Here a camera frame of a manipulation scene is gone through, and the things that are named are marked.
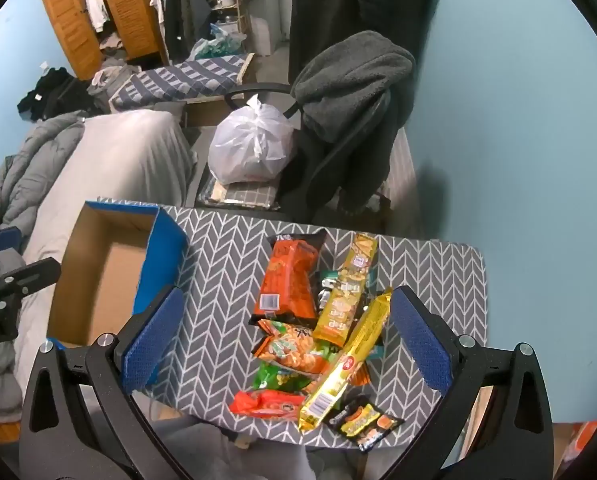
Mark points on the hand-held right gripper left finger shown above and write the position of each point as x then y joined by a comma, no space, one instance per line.
153,340

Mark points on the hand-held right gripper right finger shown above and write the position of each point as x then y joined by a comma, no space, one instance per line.
423,340

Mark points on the blue cardboard box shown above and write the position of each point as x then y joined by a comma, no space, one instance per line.
103,270

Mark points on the long yellow foil biscuit packet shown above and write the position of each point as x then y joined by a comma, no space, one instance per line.
343,365

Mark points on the long yellow cracker packet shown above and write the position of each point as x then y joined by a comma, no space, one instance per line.
346,290

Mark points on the small black yellow snack packet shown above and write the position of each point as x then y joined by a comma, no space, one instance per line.
363,422

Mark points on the green snack bag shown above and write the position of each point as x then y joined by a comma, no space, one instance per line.
273,377

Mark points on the red orange snack packet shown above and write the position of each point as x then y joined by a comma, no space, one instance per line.
263,404

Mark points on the yellow orange snack bag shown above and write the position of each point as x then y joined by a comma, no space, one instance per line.
293,347

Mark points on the large orange snack bag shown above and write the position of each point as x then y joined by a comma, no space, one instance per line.
288,275

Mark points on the grey duvet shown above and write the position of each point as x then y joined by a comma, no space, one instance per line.
23,180

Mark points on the wooden board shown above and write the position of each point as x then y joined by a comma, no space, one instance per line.
480,420

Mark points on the bed with grey sheet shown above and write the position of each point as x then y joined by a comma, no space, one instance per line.
118,160

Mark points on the person's grey trousers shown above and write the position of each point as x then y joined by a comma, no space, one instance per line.
258,460

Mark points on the black clothes pile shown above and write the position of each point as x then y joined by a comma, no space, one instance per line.
53,92

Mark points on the grey checked seat cushion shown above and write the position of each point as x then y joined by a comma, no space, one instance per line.
248,192

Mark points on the orange packaging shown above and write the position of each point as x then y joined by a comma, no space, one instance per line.
583,442

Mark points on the grey clothes pile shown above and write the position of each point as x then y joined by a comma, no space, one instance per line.
108,80

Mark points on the white plastic bag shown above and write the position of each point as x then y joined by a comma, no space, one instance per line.
248,145

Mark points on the blue patterned mattress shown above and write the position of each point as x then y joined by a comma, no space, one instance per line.
188,77

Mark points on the black office chair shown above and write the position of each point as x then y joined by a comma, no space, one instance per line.
251,92

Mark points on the wooden wardrobe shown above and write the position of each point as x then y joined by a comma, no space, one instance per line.
128,10

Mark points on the grey fleece jacket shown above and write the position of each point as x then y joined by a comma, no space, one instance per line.
353,75

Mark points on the hanging dark clothes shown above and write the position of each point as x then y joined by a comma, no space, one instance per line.
183,15

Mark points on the teal plastic bag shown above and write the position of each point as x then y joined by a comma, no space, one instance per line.
218,45

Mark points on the black puffer jacket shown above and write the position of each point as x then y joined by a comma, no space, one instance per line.
328,0

